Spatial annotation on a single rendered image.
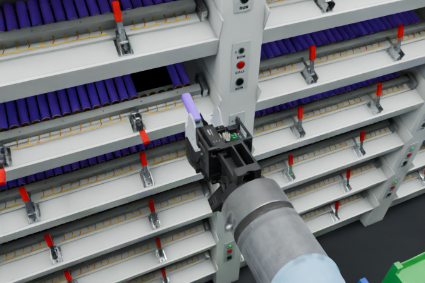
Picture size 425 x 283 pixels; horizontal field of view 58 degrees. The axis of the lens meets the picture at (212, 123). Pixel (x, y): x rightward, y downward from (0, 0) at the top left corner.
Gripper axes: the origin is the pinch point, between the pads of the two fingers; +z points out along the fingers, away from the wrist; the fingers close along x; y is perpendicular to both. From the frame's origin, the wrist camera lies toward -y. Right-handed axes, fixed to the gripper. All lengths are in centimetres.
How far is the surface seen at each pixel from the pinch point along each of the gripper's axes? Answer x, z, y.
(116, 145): 14.1, 12.5, -11.9
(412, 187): -102, 15, -84
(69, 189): 26.6, 17.7, -26.7
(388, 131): -77, 18, -45
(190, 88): -4.6, 17.1, -5.4
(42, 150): 28.3, 14.0, -9.2
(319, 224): -54, 15, -84
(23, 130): 30.6, 17.1, -5.5
